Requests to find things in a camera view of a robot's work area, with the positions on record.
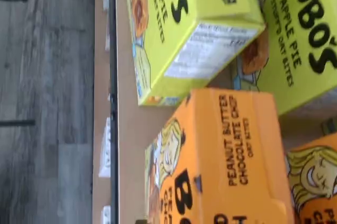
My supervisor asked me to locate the black metal shelf rack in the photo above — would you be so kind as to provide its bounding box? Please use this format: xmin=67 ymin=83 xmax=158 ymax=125
xmin=106 ymin=0 xmax=120 ymax=224

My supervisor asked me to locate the orange Bobo's snack box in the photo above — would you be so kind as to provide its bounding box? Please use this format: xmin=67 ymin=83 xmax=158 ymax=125
xmin=286 ymin=132 xmax=337 ymax=224
xmin=144 ymin=88 xmax=296 ymax=224

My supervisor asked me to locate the green Bobo's snack box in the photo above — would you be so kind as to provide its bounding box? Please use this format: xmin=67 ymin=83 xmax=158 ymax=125
xmin=125 ymin=0 xmax=266 ymax=107
xmin=231 ymin=0 xmax=337 ymax=116

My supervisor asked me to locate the wooden shelf board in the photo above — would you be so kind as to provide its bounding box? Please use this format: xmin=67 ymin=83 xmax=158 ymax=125
xmin=91 ymin=0 xmax=113 ymax=224
xmin=114 ymin=0 xmax=337 ymax=224

